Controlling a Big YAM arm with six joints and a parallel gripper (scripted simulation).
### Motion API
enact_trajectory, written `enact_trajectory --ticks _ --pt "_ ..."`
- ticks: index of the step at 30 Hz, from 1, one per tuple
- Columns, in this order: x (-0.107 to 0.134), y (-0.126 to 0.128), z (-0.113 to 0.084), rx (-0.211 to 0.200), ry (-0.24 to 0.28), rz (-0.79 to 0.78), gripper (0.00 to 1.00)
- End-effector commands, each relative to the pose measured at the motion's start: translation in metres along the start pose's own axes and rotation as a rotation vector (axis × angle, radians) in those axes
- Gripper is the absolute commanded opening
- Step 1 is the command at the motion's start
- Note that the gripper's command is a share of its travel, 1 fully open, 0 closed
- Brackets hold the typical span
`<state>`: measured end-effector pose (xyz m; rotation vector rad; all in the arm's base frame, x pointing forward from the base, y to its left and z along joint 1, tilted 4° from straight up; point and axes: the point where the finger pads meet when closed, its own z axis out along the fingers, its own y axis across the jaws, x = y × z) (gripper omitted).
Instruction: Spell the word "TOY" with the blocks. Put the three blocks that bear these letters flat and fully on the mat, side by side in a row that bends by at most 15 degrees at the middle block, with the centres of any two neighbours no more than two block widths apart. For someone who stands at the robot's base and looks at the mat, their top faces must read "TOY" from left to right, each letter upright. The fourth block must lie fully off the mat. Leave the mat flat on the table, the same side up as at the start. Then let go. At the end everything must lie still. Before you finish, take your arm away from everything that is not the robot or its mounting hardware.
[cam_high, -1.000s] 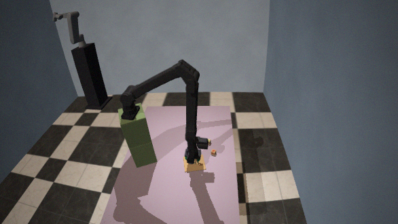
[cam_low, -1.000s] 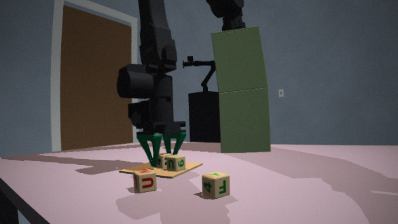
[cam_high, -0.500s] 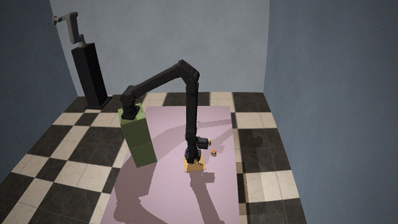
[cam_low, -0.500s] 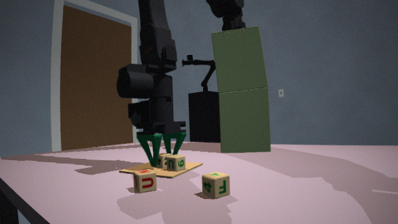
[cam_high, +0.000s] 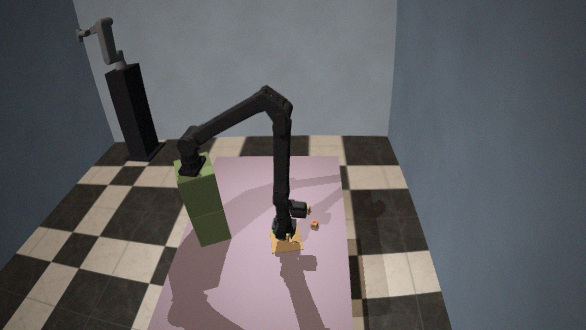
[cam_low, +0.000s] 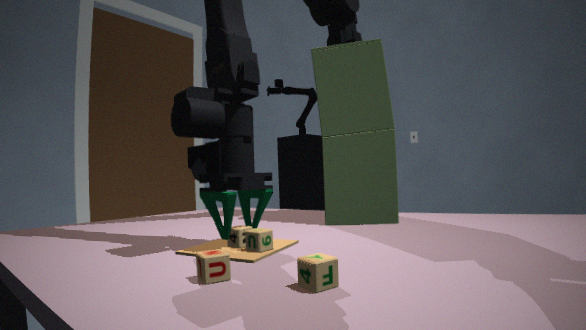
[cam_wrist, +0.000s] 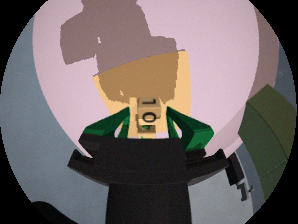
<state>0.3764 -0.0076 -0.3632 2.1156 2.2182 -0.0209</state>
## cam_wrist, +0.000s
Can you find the tan flat mat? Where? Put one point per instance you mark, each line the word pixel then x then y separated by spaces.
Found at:
pixel 166 76

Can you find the beige letter block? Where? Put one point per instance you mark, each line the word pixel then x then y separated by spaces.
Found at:
pixel 146 131
pixel 149 111

